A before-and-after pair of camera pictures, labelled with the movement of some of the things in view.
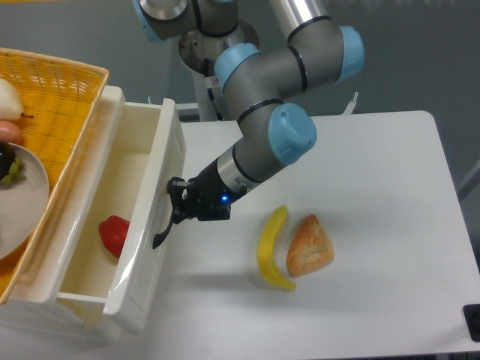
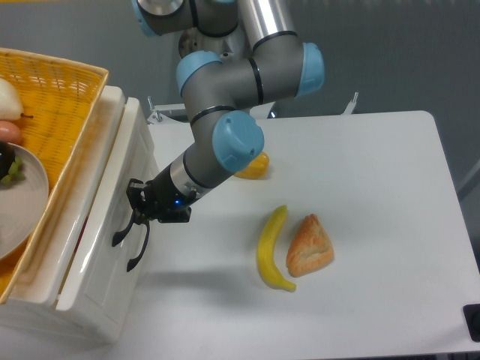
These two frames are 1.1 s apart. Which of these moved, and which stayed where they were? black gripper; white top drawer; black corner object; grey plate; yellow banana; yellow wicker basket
Moved: white top drawer; black gripper
Stayed: yellow wicker basket; grey plate; black corner object; yellow banana
